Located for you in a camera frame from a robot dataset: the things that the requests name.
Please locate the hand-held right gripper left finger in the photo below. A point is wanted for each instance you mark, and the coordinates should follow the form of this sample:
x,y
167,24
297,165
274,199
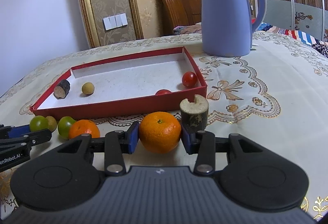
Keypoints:
x,y
133,137

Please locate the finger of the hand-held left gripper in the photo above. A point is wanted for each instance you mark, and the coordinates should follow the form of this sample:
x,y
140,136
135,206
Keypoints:
x,y
35,138
18,131

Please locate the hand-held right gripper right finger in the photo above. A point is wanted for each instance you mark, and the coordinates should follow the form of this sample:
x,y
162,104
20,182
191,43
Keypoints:
x,y
185,140

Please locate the green round fruit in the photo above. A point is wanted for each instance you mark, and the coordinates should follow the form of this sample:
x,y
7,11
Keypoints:
x,y
38,122
65,125

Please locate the tan longan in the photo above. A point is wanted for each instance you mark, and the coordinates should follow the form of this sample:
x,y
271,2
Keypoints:
x,y
51,123
88,88

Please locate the notched sugarcane piece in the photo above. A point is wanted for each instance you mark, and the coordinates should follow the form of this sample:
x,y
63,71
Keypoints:
x,y
193,116

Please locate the orange tangerine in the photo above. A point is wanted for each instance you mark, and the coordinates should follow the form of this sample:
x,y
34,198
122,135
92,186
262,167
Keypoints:
x,y
84,129
160,131

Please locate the red shallow cardboard box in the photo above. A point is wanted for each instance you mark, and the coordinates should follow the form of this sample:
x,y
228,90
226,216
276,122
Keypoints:
x,y
102,108

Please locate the red cherry tomato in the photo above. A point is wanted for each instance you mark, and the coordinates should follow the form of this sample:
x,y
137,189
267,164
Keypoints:
x,y
163,92
189,79

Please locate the dark purple sugarcane piece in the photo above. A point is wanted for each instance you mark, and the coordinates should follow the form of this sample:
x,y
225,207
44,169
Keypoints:
x,y
62,88

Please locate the pink folded blanket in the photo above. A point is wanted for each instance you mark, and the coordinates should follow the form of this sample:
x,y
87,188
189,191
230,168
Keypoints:
x,y
187,29

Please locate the blue electric kettle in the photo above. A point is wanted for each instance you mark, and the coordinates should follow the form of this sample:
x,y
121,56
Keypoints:
x,y
225,21

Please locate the wooden headboard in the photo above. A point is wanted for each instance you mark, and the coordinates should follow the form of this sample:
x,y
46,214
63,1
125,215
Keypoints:
x,y
179,8

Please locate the striped bedding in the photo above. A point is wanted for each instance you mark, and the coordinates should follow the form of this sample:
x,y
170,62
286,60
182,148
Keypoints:
x,y
299,35

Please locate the dark floral clothes pile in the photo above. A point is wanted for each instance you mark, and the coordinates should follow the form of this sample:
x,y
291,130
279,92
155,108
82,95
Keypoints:
x,y
321,49

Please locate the patterned sliding door wardrobe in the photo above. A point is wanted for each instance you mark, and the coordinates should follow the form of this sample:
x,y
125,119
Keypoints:
x,y
302,8

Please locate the white wall switch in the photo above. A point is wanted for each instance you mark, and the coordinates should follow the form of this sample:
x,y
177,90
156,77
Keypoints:
x,y
115,22

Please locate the gold wall frame moulding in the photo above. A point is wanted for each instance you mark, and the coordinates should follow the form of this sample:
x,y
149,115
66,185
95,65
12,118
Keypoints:
x,y
83,3

